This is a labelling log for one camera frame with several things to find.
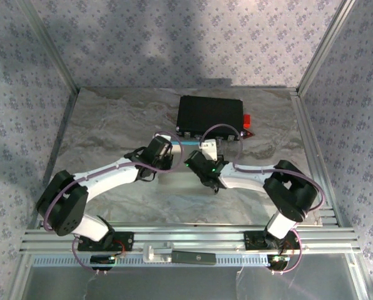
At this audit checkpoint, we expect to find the slotted grey cable duct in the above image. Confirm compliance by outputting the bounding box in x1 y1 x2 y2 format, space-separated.
31 253 270 267

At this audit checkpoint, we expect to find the black hard case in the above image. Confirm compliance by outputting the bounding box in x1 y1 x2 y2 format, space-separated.
176 95 245 142

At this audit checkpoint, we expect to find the metal sheet panel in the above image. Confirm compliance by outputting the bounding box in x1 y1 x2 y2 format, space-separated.
20 265 362 300

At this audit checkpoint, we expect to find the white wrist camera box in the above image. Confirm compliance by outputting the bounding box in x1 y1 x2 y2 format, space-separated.
160 137 172 156
198 139 218 161

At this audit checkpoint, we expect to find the aluminium frame post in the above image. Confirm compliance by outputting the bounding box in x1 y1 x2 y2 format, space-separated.
295 0 358 96
17 0 81 94

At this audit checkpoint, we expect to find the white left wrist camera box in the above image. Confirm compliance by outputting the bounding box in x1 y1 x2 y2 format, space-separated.
160 137 172 156

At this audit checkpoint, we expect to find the small black circuit board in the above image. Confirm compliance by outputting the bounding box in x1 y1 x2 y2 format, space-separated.
267 254 291 271
90 254 116 271

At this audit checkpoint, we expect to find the aluminium side rail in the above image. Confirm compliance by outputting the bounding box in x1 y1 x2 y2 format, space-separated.
290 89 342 228
42 89 79 188

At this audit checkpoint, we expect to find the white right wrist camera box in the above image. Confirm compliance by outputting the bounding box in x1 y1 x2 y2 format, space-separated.
198 139 218 161

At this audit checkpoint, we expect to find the dark grey flat bar device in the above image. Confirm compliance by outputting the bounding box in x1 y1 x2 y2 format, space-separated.
170 251 218 266

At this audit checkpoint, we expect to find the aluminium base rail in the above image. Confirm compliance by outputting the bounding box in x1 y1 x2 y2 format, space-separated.
19 223 362 254

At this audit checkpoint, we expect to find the white plastic bracket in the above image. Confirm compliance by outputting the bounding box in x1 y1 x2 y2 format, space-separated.
142 242 174 263

